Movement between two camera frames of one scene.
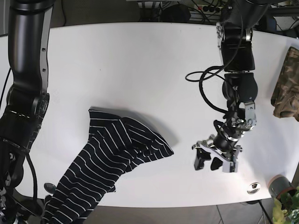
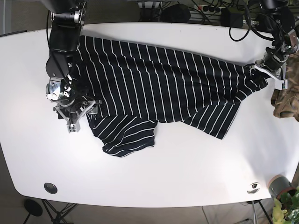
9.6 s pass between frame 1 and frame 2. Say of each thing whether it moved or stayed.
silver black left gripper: moved
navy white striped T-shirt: moved
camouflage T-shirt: stayed
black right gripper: moved
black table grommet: stayed
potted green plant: stayed
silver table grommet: stayed
